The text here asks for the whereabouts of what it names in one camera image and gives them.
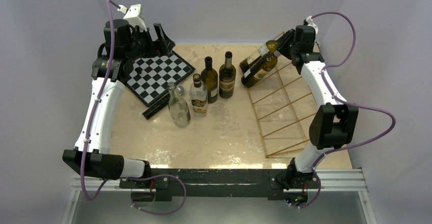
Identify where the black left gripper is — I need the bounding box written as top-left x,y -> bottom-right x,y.
124,23 -> 174,62

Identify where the green wine bottle dark label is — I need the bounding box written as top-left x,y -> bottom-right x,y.
241,50 -> 281,88

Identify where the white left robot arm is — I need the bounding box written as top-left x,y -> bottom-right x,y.
62,19 -> 175,188

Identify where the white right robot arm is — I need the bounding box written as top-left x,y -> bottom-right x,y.
277,25 -> 359,187

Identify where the tall dark green bottle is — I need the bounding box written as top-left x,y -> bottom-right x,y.
201,56 -> 218,104

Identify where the clear square liquor bottle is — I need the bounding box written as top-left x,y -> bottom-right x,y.
190,73 -> 208,117

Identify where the green bottle silver neck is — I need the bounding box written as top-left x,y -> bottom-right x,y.
219,51 -> 236,99

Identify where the clear empty glass bottle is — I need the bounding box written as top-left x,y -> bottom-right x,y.
167,82 -> 191,127

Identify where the black white chessboard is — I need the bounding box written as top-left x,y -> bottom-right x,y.
126,51 -> 195,107

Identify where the black silver microphone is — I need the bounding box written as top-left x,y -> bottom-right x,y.
143,85 -> 184,120

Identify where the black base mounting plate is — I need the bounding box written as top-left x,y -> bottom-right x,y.
120,169 -> 319,204

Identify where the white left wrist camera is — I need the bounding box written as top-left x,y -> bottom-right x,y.
117,4 -> 147,31

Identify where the gold wire wine rack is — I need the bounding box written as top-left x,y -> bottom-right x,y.
238,31 -> 319,159

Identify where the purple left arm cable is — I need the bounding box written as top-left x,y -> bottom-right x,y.
79,0 -> 119,202

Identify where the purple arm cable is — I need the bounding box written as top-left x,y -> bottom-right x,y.
305,11 -> 396,169
79,0 -> 119,202

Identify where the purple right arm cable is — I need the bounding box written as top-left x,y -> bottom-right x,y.
305,11 -> 396,169

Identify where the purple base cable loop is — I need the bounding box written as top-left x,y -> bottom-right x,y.
128,174 -> 187,216

